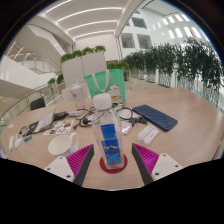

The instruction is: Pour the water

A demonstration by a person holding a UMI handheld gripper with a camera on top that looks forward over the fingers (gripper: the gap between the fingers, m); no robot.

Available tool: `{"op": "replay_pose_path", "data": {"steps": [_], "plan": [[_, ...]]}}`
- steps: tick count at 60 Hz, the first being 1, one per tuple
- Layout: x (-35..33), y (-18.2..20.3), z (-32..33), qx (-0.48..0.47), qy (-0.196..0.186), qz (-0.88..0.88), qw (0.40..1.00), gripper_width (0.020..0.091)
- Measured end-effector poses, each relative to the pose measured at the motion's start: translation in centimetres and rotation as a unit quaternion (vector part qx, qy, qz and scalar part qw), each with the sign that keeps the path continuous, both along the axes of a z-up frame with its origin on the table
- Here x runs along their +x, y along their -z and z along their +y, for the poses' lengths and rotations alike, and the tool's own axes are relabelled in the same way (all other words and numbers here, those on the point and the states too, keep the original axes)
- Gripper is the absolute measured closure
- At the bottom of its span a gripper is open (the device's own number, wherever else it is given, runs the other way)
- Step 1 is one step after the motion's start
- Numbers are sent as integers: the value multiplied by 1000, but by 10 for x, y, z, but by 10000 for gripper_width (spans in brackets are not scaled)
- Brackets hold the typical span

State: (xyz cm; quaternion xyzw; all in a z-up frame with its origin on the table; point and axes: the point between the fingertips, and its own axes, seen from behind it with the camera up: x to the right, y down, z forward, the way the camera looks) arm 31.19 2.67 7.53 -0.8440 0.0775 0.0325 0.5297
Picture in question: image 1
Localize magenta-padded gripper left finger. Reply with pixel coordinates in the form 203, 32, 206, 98
43, 143, 95, 187

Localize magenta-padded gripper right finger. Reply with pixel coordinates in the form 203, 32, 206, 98
130, 143, 184, 186

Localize clear blue-labelled water bottle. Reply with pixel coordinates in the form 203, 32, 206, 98
91, 92, 125, 170

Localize white ceramic mug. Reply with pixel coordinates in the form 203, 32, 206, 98
47, 131, 80, 158

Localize white paper packet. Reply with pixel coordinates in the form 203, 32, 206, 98
136, 123, 160, 146

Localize colourful sticker sheet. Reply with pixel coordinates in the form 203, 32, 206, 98
43, 119, 75, 137

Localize open white booklet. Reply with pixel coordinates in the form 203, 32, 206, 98
33, 109, 56, 134

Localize dark blue keyboard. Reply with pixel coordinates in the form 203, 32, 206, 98
132, 104, 179, 132

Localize flat round red coaster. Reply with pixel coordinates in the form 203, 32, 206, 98
99, 153, 129, 174

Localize black flat device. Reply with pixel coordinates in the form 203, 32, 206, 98
53, 111, 69, 122

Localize white computer mouse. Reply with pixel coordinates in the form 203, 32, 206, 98
13, 137, 24, 149

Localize white power strip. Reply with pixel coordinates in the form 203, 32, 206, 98
8, 134, 16, 152

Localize black office chair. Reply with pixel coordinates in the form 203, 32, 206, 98
29, 96, 47, 112

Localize clear plastic tumbler bottle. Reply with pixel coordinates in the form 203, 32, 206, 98
69, 79, 86, 110

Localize green tote bag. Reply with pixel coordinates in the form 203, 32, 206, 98
84, 68, 127, 104

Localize row of green hedge plants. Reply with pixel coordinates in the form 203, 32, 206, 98
124, 36, 224, 108

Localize ceiling light strips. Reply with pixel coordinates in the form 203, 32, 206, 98
44, 0, 124, 39

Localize black tangled cables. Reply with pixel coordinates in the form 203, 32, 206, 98
72, 105, 148, 129

